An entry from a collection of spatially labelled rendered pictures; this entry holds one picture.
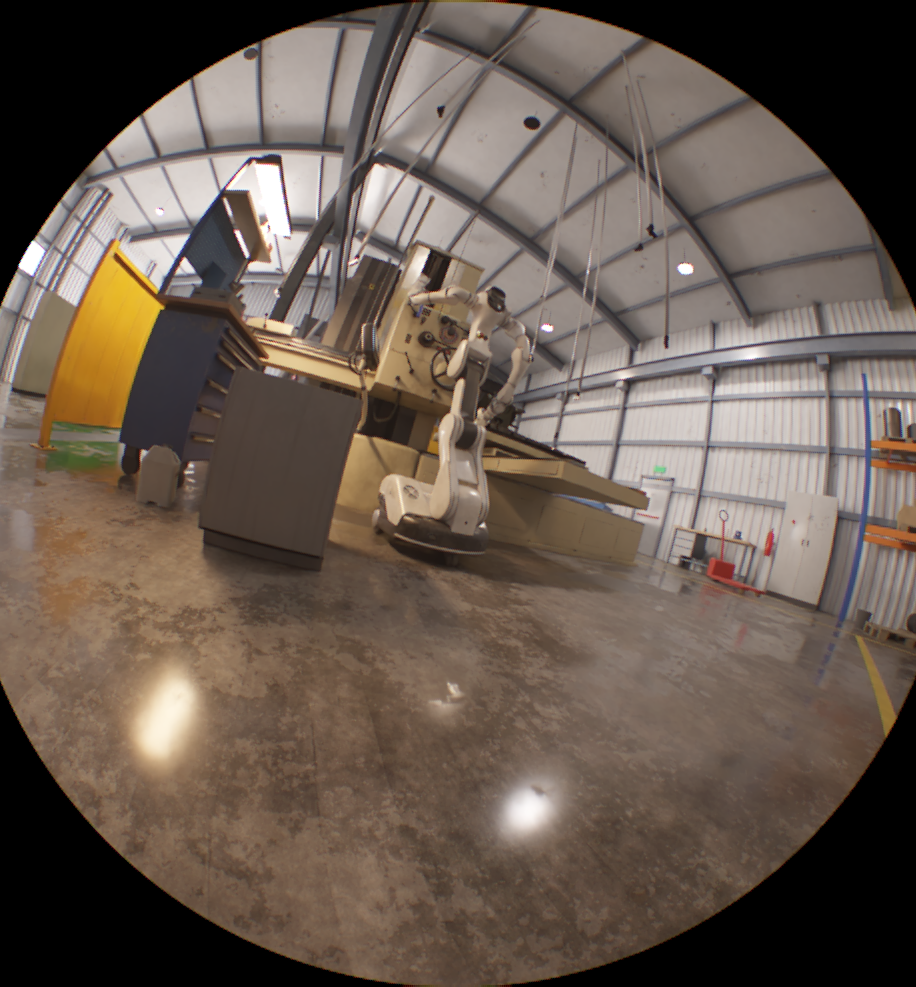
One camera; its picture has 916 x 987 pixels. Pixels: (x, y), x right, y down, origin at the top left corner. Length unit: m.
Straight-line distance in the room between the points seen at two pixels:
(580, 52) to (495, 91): 2.14
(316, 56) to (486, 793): 10.38
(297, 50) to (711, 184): 9.24
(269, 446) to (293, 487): 0.14
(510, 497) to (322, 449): 2.41
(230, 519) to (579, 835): 1.08
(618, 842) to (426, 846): 0.25
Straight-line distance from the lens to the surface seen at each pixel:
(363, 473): 2.74
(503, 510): 3.17
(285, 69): 10.42
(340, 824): 0.43
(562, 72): 8.40
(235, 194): 2.37
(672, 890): 0.53
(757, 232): 9.23
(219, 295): 1.88
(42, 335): 8.58
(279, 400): 1.03
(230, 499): 1.06
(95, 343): 2.66
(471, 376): 1.93
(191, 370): 1.84
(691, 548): 8.01
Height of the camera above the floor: 0.38
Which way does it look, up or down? 1 degrees down
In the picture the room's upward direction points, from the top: 15 degrees clockwise
